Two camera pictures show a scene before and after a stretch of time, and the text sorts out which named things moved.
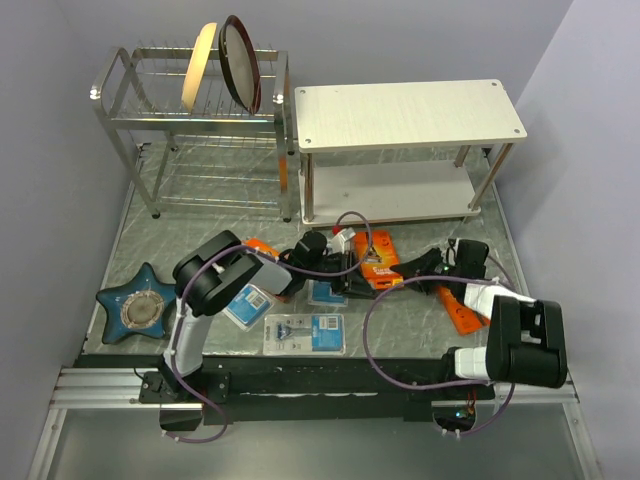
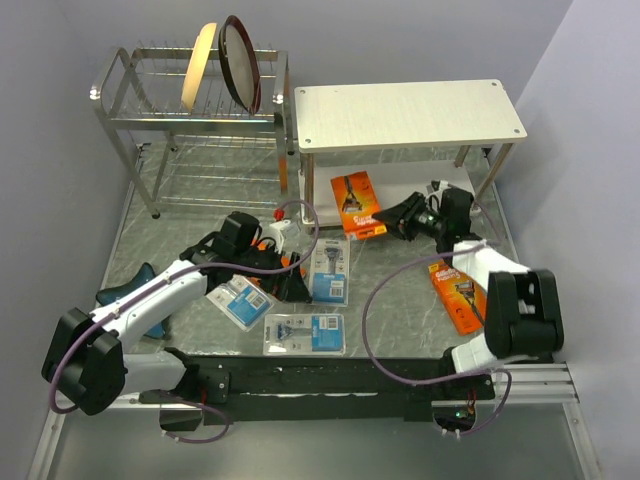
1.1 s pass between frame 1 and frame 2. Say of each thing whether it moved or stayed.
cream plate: stayed
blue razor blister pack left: stayed
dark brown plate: stayed
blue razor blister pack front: stayed
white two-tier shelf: stayed
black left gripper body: moved
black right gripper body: moved
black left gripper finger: moved
